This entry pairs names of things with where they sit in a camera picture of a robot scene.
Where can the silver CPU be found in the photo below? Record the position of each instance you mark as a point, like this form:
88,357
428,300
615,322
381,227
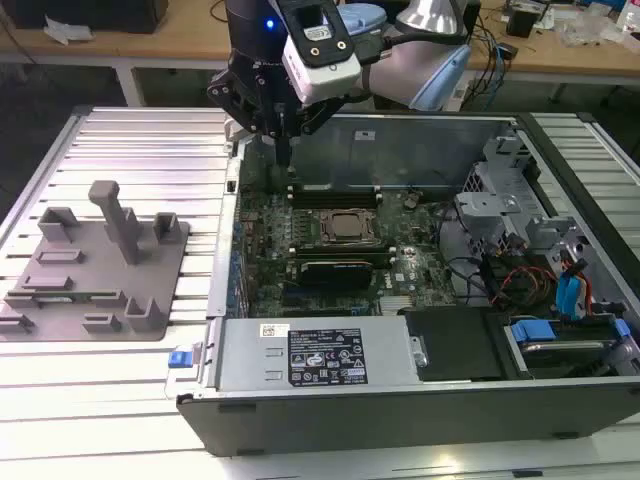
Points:
350,226

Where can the metal drive cage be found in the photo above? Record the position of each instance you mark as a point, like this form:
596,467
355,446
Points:
485,205

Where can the round coin battery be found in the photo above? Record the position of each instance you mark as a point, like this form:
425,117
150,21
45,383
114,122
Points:
410,201

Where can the grey power supply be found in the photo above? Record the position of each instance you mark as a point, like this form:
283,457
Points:
250,355

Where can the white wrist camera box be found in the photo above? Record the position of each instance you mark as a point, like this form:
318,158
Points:
325,80

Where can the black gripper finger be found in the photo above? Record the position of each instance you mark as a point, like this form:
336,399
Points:
315,117
225,92

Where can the clear plastic bags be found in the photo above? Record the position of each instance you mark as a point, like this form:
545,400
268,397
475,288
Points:
585,30

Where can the grey parts rack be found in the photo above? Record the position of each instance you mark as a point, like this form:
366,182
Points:
100,270

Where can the green motherboard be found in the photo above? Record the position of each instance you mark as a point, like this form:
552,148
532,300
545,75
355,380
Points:
425,260

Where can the small black box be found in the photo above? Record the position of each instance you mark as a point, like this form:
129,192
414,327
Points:
510,51

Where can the hard disk in blue carrier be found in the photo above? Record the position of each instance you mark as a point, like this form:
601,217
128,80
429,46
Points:
532,331

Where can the large black box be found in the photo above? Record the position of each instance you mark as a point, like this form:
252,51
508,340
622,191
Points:
100,15

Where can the white red package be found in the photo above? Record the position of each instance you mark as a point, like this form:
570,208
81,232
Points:
630,20

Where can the silver chipset heat sink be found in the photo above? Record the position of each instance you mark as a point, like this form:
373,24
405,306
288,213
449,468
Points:
397,303

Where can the black graphics card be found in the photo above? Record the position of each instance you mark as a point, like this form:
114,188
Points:
335,275

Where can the black PC case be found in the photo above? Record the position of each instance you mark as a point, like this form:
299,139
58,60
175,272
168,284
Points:
400,420

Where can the blue case latch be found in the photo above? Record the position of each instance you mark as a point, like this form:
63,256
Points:
180,360

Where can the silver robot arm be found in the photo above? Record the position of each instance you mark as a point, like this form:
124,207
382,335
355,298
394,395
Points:
400,70

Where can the black RAM slot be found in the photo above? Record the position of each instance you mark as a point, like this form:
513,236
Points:
340,190
340,201

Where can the crumpled white paper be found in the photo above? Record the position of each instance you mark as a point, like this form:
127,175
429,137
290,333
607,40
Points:
65,30

